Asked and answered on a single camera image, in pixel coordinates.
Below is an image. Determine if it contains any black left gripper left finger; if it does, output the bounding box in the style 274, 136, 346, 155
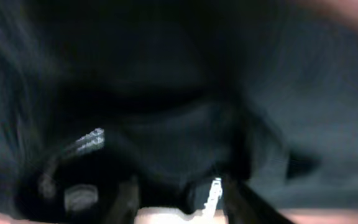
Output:
104, 176, 140, 224

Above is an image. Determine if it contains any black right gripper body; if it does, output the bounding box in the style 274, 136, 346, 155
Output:
14, 127, 121, 224

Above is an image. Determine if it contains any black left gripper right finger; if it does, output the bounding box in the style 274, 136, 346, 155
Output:
222, 175, 294, 224

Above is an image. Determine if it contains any dark teal t-shirt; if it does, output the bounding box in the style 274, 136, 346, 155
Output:
0, 0, 358, 218

